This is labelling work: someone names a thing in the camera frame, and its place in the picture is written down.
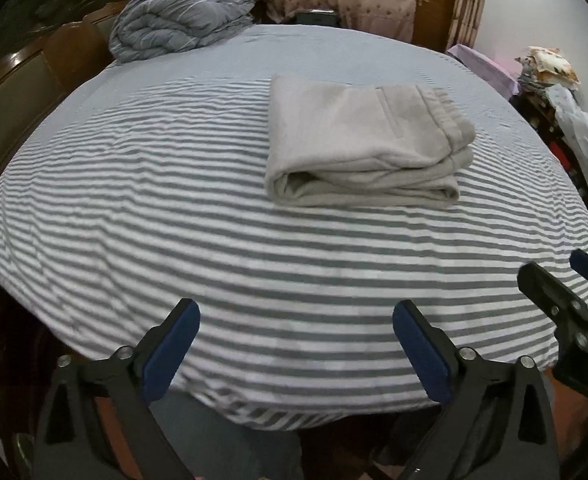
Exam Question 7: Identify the grey fleece pants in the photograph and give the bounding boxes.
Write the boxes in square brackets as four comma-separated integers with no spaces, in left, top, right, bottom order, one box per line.
[265,75,476,208]

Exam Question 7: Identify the floral pillow pile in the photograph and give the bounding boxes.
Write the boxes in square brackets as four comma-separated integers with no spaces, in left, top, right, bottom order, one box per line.
[515,46,580,91]

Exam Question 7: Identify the lilac folded cloth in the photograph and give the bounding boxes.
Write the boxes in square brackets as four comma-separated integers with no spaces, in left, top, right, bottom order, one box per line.
[446,44,521,100]

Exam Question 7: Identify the grey white striped bed sheet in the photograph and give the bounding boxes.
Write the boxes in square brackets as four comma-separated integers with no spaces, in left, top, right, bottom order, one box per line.
[0,25,588,430]

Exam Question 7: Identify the brown wooden door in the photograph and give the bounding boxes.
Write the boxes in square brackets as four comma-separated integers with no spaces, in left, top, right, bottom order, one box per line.
[412,0,454,52]

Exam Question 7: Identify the dark wooden headboard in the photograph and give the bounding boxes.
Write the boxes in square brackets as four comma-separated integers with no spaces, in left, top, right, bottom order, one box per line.
[0,0,129,174]

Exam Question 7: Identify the blue grey folded quilt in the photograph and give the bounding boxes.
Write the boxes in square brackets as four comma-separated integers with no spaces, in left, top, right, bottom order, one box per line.
[108,0,255,64]

